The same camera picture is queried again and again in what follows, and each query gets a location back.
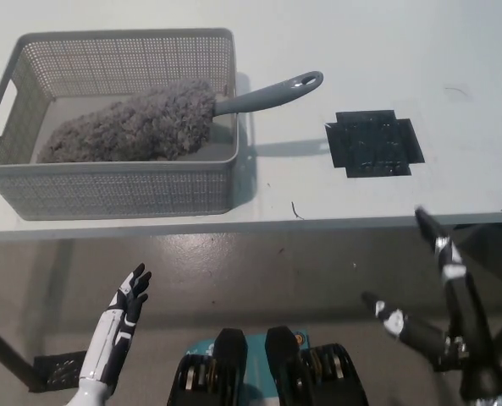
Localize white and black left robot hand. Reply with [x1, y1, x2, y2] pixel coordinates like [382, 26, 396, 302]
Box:
[80, 262, 153, 385]

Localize grey fluffy duster with handle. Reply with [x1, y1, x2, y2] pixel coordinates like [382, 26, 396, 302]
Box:
[36, 70, 324, 164]

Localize dark metal desk leg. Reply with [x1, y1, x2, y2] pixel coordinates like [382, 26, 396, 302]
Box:
[0, 315, 38, 391]

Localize black tape patch on desk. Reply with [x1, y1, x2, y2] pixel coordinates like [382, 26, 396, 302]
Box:
[324, 109, 426, 179]

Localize grey perforated plastic basket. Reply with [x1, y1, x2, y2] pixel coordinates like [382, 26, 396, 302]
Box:
[0, 28, 240, 222]

